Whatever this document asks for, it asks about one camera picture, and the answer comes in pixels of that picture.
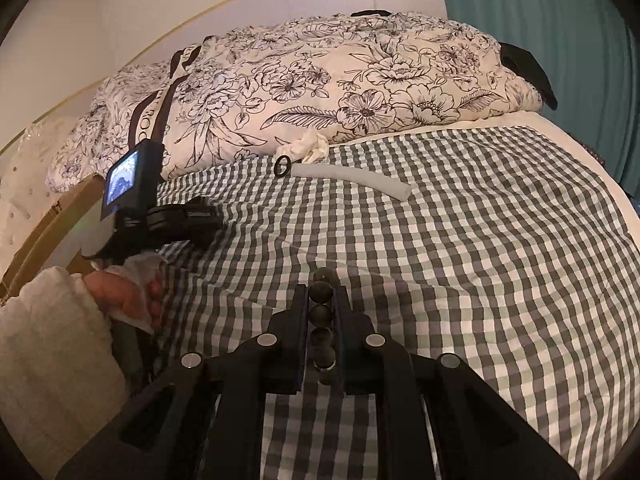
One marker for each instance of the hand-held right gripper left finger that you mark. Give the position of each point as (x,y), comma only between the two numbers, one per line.
(295,320)

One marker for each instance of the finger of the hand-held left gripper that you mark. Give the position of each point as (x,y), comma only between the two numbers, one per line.
(192,222)

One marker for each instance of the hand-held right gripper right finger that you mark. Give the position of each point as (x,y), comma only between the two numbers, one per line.
(345,320)

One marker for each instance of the brown cardboard box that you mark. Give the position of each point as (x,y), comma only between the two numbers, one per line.
(55,220)

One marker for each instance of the person's left forearm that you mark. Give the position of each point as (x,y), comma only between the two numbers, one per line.
(50,360)

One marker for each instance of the person's left hand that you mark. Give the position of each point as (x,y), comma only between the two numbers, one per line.
(120,292)

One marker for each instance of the grey checked bed sheet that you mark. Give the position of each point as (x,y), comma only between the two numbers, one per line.
(475,260)

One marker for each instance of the floral printed duvet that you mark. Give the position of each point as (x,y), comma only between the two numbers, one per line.
(350,85)

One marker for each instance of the black cloth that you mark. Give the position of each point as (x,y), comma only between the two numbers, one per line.
(525,67)

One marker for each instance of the teal curtain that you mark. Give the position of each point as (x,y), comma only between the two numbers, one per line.
(550,60)

